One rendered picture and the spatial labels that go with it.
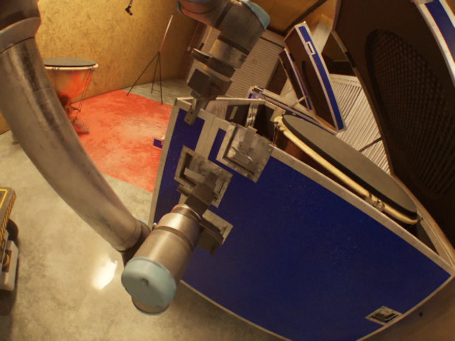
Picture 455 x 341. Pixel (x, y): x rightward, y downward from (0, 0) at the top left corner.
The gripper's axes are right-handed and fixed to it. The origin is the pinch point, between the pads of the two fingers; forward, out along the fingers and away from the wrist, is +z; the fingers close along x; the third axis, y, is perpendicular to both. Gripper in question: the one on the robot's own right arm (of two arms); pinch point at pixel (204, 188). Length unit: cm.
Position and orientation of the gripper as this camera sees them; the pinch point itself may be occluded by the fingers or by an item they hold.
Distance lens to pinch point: 55.0
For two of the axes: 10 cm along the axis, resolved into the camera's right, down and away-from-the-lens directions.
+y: -8.2, -5.6, -0.8
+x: -5.3, 7.1, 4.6
